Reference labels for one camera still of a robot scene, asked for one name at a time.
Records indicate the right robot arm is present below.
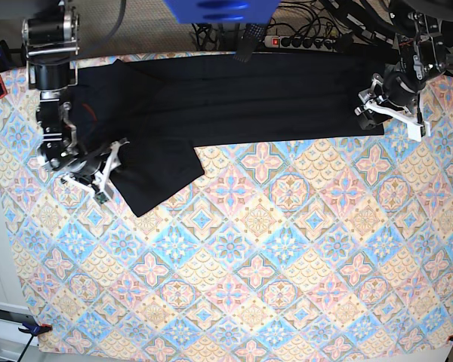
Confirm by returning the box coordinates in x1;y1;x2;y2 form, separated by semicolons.
22;1;125;194

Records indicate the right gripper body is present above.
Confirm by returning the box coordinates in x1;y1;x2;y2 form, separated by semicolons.
60;141;121;189

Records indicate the white power strip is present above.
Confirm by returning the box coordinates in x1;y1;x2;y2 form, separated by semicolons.
263;35;337;51

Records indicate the black round object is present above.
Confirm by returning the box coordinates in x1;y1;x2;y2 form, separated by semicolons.
440;20;453;48

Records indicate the black T-shirt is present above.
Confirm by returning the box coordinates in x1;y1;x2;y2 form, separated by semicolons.
69;51;385;216

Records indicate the orange black clamp front left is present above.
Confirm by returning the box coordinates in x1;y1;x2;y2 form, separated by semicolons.
18;323;53;336

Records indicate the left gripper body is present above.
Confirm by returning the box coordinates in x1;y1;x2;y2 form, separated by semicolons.
356;71;425;119

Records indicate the patterned colourful tablecloth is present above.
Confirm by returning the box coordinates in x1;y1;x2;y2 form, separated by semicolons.
0;70;453;361

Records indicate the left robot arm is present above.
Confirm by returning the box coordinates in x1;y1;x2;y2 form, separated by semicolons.
355;1;453;142

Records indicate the black mesh strap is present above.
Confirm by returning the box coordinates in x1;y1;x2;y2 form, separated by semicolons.
233;22;267;63

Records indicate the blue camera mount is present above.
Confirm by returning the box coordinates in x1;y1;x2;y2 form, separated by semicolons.
164;0;280;24

